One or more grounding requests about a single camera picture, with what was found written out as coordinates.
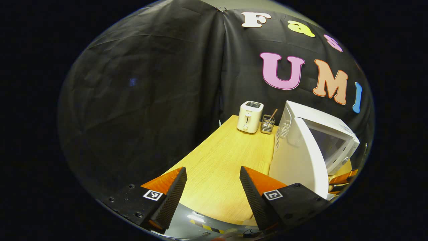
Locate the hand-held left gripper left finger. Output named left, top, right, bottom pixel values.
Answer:
left=97, top=166, right=188, bottom=235

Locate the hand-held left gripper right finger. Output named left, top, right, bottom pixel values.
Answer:
left=239, top=166, right=331, bottom=235

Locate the white microwave oven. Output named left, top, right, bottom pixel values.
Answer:
left=269, top=100, right=360, bottom=200

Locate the clear utensil holder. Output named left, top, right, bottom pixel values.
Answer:
left=260, top=114, right=276, bottom=135

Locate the white toaster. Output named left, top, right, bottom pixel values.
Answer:
left=237, top=101, right=264, bottom=134

